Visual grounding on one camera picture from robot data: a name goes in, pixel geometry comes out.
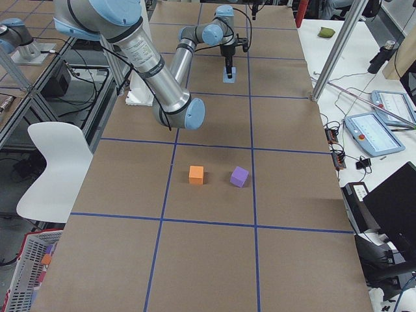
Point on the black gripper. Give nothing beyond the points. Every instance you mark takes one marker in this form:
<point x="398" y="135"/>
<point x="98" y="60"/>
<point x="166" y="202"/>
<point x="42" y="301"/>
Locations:
<point x="227" y="51"/>

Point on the light blue foam block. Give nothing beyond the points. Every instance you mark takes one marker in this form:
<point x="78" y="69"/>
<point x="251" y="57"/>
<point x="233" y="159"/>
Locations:
<point x="229" y="79"/>

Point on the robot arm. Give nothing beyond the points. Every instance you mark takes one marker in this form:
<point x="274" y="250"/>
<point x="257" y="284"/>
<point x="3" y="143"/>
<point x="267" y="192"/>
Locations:
<point x="121" y="24"/>
<point x="14" y="34"/>

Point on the orange foam block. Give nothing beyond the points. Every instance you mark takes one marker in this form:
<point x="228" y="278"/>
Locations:
<point x="196" y="175"/>

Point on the purple foam block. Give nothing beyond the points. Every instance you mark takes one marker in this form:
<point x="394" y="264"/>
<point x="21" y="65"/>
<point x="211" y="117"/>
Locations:
<point x="239" y="176"/>

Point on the green cloth pouch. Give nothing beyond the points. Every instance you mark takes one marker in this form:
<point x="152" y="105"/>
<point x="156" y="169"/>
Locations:
<point x="326" y="33"/>

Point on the teach pendant tablet near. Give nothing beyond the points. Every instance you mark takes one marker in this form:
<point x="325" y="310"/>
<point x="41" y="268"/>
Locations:
<point x="373" y="135"/>

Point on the teach pendant tablet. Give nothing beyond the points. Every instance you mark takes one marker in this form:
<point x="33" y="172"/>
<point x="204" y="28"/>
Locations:
<point x="373" y="135"/>
<point x="395" y="102"/>

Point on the black water bottle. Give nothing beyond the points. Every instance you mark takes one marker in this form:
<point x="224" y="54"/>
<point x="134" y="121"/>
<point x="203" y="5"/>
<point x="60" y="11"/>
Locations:
<point x="384" y="54"/>

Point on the teach pendant tablet far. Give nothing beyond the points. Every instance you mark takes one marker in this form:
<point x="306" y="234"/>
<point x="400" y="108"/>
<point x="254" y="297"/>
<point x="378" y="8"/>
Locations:
<point x="395" y="102"/>

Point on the white plastic chair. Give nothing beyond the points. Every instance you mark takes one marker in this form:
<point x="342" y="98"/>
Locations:
<point x="52" y="196"/>

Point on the white plastic basket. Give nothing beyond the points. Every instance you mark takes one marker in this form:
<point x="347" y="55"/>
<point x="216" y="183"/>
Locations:
<point x="30" y="269"/>

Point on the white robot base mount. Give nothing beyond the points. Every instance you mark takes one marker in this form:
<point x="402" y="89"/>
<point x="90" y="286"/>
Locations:
<point x="139" y="94"/>

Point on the aluminium frame post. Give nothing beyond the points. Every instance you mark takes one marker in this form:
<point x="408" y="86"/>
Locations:
<point x="356" y="9"/>

